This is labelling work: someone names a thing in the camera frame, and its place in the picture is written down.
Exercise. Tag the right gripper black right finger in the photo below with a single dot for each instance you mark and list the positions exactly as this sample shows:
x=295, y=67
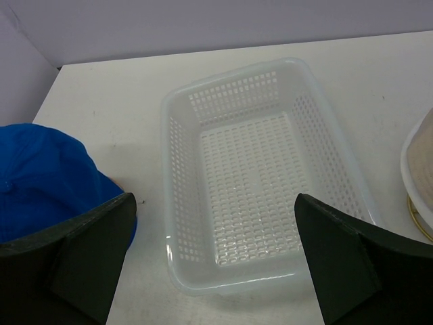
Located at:
x=363, y=274

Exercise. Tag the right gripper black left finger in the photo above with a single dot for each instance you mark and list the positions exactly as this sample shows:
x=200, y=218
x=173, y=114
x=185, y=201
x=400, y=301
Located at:
x=68, y=273

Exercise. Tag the white bucket hat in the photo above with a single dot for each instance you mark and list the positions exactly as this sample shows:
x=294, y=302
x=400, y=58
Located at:
x=423, y=204

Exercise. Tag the blue baseball cap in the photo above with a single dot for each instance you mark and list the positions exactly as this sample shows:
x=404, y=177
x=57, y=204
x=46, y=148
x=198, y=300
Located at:
x=47, y=177

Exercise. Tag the beige bucket hat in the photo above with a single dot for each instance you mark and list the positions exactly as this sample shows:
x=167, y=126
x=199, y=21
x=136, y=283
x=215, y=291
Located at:
x=419, y=156

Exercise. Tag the white plastic basket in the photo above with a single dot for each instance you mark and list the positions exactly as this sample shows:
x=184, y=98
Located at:
x=237, y=149

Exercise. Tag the gold wire hat stand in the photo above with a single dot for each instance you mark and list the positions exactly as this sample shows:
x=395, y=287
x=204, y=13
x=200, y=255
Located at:
x=414, y=216

